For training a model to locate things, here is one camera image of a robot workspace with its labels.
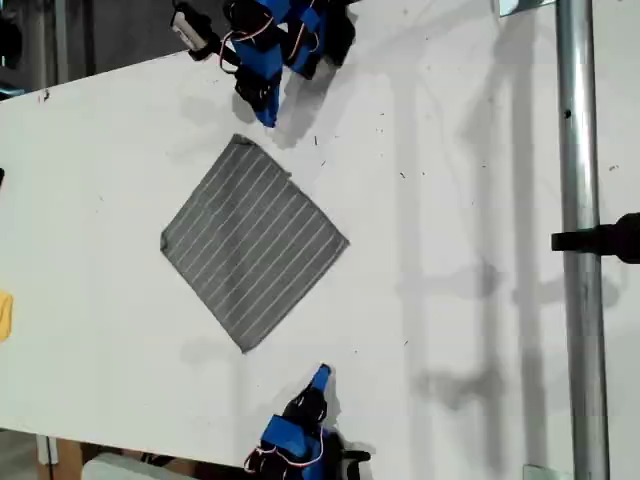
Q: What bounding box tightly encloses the grey striped towel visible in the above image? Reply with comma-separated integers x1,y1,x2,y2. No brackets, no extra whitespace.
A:
159,132,351,355

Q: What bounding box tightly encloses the yellow object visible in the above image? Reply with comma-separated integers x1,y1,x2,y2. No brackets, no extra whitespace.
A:
0,292,15,343

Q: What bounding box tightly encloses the black clamp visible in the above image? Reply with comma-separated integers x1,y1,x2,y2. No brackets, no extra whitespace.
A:
551,212,640,265

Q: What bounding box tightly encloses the wooden table frame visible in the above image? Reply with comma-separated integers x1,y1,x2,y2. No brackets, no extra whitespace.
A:
37,434,86,480

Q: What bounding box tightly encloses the steel post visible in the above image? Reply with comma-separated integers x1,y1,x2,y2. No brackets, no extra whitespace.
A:
553,0,612,480

